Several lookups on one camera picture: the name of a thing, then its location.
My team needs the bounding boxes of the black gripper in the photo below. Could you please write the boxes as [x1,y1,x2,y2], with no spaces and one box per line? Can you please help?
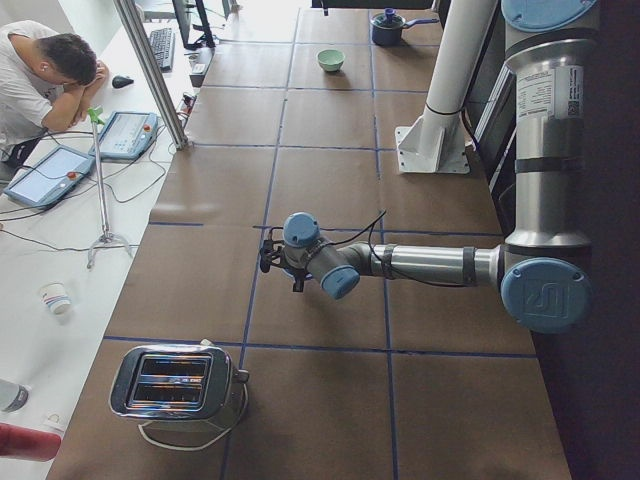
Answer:
[285,261,314,293]

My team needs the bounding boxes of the green bowl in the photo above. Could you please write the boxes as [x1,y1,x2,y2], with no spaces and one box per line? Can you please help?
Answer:
[316,49,346,73]

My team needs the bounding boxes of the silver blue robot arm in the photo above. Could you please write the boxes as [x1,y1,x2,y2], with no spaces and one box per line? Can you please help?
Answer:
[261,1,599,334]

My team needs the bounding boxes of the chrome white toaster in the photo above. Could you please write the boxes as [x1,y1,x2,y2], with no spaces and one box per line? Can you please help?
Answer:
[109,343,250,435]

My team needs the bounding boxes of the far blue teach pendant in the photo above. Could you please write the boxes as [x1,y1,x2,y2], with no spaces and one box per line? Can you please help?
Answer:
[98,111,158,163]

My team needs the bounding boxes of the blue teach pendant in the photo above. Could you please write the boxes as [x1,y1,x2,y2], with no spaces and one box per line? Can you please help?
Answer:
[3,145,94,209]
[98,111,158,163]

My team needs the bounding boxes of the white paper cup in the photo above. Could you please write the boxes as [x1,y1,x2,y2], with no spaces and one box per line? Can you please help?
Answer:
[39,282,71,315]

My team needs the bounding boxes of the black monitor stand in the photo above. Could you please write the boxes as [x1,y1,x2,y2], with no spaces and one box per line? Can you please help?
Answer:
[172,0,215,51]

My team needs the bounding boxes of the metal stand with green clip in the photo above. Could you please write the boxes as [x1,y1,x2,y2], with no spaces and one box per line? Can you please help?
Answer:
[87,106,133,270]

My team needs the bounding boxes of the near blue teach pendant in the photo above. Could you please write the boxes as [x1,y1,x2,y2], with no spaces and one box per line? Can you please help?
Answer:
[3,145,94,209]

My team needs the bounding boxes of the black computer mouse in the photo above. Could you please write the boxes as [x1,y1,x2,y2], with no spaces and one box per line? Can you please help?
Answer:
[111,75,134,89]

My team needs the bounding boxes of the blue saucepan with lid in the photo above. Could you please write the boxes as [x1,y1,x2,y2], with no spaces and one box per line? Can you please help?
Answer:
[370,8,439,47]

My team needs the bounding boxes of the black keyboard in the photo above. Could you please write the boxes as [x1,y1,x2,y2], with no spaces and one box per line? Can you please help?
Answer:
[148,28,175,72]

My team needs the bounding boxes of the red bottle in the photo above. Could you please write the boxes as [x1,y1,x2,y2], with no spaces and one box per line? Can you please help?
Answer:
[1,423,62,462]

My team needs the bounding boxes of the person in white shirt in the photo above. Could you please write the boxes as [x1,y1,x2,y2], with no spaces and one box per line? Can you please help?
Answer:
[1,20,109,175]

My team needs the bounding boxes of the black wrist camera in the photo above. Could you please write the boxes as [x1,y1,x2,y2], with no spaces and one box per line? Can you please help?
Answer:
[259,227,284,273]

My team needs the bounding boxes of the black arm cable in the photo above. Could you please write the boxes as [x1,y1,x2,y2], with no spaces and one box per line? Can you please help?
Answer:
[323,209,481,289]

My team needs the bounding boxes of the white toaster power cable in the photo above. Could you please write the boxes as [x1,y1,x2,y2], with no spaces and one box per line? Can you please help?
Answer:
[138,387,250,452]

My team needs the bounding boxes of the white mounting post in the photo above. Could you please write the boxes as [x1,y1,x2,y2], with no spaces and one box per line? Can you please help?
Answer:
[395,0,499,174]

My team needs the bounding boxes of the aluminium frame post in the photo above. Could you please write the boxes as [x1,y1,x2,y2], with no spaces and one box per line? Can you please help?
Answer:
[113,0,188,151]

